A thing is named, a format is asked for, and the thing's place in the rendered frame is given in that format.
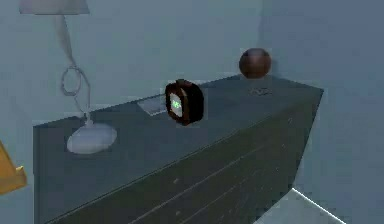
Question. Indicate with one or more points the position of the grey flat card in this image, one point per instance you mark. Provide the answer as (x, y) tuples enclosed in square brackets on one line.
[(154, 106)]

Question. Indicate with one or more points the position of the dark grey chest of drawers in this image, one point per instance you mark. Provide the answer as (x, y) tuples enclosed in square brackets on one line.
[(206, 160)]

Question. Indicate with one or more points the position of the brown ball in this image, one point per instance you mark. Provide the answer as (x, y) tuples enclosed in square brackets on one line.
[(255, 63)]

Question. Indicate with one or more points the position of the white table lamp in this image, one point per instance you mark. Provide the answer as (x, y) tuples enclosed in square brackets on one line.
[(90, 137)]

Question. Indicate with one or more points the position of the yellow wooden furniture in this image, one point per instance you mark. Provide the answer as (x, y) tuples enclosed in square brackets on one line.
[(9, 176)]

